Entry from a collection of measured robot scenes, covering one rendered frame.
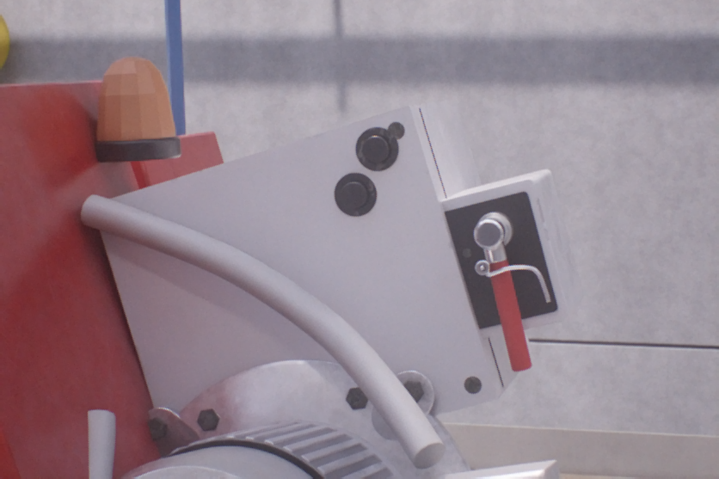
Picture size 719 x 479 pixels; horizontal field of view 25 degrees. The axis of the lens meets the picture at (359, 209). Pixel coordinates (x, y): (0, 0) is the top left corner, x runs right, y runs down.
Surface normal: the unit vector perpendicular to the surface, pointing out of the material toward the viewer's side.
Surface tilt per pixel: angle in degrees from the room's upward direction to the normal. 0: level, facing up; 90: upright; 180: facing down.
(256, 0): 90
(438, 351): 90
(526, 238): 90
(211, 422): 81
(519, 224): 90
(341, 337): 52
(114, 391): 71
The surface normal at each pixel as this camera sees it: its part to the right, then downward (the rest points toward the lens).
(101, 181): 0.91, -0.31
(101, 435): 0.38, -0.53
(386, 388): -0.22, -0.59
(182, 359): -0.24, 0.09
